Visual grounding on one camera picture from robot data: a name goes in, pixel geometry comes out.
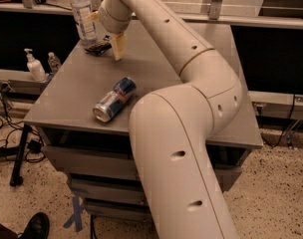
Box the bottom grey drawer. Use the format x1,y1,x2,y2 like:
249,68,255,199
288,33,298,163
84,202,152,222

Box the top grey drawer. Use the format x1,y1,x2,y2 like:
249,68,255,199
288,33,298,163
42,144,243,192

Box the white pump dispenser bottle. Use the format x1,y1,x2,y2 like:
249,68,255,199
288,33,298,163
24,48,46,82

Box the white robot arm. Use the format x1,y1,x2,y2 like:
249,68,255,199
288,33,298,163
95,0,242,239

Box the black shoe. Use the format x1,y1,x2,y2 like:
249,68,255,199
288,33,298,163
18,212,50,239

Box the black stand leg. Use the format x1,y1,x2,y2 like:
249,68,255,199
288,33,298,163
10,124,32,187

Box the middle grey drawer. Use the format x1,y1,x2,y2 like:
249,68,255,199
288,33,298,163
68,179,147,205

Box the grey drawer cabinet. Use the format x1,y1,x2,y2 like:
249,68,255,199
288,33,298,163
24,20,263,210

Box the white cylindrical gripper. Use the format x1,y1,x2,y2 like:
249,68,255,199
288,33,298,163
87,0,133,61

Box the clear plastic water bottle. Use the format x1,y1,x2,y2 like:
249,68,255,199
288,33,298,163
70,0,98,48

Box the blue silver energy drink can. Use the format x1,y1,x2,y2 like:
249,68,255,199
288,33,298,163
93,77,137,122

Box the black floor cables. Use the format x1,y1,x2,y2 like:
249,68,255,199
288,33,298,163
0,83,46,164

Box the small clear bottle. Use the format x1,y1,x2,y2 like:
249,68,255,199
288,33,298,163
48,52,62,74

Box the grey drawer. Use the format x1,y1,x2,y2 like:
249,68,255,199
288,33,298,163
68,179,147,205
42,144,243,192
84,202,152,222

